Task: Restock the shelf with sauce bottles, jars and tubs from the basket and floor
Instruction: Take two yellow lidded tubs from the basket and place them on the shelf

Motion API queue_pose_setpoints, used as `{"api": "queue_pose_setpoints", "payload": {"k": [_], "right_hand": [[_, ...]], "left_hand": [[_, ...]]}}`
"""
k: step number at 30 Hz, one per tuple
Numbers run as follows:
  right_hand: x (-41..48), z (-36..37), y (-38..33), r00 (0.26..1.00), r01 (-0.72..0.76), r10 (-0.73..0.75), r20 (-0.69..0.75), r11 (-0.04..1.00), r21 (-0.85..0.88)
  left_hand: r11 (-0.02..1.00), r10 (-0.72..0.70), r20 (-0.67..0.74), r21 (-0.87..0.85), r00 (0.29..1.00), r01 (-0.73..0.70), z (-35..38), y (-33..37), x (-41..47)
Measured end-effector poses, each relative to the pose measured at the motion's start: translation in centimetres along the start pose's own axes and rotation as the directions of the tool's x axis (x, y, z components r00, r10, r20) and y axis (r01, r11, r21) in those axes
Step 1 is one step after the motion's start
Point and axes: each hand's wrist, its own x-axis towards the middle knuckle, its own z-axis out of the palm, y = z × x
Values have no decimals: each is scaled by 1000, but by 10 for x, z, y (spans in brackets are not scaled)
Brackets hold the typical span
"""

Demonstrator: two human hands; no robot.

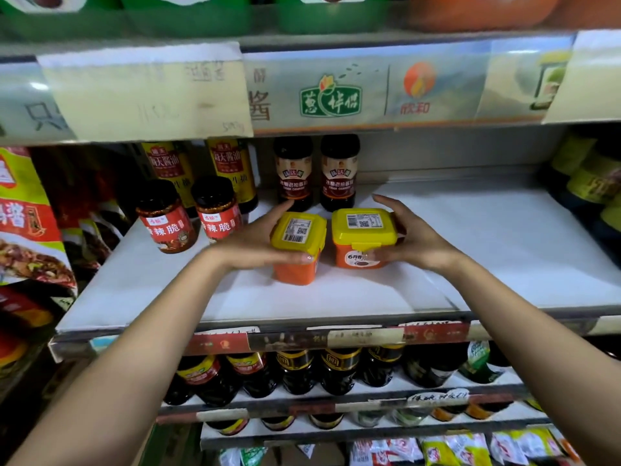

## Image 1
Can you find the person's left hand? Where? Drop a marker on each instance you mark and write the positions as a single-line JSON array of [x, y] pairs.
[[247, 247]]

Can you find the person's right hand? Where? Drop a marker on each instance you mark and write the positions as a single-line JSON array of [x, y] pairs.
[[422, 242]]

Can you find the yellow label soy sauce bottle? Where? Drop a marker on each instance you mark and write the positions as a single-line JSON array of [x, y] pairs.
[[167, 164], [233, 164]]

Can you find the vinegar bottle red cap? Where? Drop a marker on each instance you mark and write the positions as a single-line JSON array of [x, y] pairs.
[[339, 174], [293, 174]]

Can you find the person's left forearm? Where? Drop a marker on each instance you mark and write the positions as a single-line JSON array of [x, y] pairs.
[[111, 373]]

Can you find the person's right forearm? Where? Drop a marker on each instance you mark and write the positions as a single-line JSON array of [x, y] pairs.
[[543, 354]]

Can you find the row of large dark bottles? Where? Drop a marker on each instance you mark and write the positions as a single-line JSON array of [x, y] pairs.
[[339, 368]]

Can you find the handwritten white price tag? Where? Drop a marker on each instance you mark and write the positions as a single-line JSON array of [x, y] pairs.
[[438, 397]]

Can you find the row of short sauce jars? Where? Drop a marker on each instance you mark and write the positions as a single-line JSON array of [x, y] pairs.
[[325, 421]]

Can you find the row of seasoning sachets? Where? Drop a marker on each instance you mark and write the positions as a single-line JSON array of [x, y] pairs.
[[456, 451]]

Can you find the hanging yellow sauce packets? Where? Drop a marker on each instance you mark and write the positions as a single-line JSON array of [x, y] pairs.
[[29, 223]]

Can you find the orange and green sauce tubs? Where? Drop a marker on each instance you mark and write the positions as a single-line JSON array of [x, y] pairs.
[[184, 19]]

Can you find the green tub yellow lid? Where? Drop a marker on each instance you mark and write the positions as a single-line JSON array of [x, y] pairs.
[[330, 19]]

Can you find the orange squeeze bottle red cap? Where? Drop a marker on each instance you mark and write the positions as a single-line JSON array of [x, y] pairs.
[[9, 349]]

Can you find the row of green sauce tubs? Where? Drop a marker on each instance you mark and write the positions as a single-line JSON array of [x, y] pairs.
[[58, 19]]

